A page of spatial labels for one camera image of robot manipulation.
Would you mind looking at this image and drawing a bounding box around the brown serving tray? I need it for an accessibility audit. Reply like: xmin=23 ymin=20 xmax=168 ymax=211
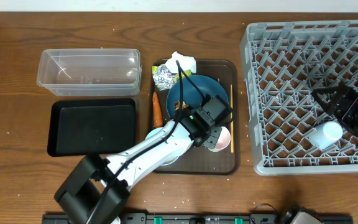
xmin=149 ymin=60 xmax=240 ymax=175

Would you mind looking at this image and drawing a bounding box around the black tray bin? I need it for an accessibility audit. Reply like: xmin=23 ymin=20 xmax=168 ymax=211
xmin=47 ymin=98 xmax=136 ymax=157

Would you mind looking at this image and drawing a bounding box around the yellow green snack wrapper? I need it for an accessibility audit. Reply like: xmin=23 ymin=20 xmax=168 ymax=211
xmin=152 ymin=65 xmax=193 ymax=83

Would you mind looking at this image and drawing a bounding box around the dark blue plate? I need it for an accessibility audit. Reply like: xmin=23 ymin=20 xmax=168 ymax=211
xmin=166 ymin=75 xmax=229 ymax=117

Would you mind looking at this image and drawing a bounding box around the crumpled aluminium foil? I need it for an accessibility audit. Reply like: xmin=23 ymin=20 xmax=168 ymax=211
xmin=152 ymin=65 xmax=174 ymax=91

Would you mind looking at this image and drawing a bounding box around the orange carrot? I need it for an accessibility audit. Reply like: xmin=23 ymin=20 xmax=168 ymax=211
xmin=152 ymin=92 xmax=163 ymax=128

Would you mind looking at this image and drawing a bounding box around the light blue plastic cup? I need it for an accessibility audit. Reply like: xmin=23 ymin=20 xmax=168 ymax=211
xmin=308 ymin=121 xmax=343 ymax=149

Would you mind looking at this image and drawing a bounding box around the crumpled white tissue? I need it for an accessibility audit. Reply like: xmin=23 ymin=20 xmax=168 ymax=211
xmin=165 ymin=52 xmax=196 ymax=74

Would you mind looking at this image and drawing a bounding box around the right wooden chopstick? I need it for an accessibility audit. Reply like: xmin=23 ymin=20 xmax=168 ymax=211
xmin=230 ymin=84 xmax=234 ymax=153

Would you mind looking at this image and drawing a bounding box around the pink plastic cup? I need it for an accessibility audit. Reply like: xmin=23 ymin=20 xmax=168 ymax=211
xmin=209 ymin=126 xmax=231 ymax=152

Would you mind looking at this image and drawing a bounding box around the brown shiitake mushroom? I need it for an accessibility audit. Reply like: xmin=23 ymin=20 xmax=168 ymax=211
xmin=174 ymin=100 xmax=188 ymax=111

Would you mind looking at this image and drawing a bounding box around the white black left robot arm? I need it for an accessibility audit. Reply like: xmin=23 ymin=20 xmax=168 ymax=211
xmin=54 ymin=106 xmax=231 ymax=223

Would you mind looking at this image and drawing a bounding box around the grey dishwasher rack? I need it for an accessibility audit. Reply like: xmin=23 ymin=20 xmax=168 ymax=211
xmin=240 ymin=20 xmax=358 ymax=175

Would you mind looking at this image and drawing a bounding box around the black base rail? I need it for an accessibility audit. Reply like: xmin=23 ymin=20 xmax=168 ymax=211
xmin=42 ymin=203 xmax=354 ymax=224

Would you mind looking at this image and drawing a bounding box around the light blue rice bowl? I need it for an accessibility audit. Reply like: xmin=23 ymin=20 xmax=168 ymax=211
xmin=145 ymin=127 xmax=178 ymax=166

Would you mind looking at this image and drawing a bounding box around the clear plastic bin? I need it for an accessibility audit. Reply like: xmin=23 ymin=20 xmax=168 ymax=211
xmin=37 ymin=48 xmax=142 ymax=96

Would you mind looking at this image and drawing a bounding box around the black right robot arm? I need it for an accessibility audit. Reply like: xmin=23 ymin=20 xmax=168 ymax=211
xmin=311 ymin=83 xmax=358 ymax=137

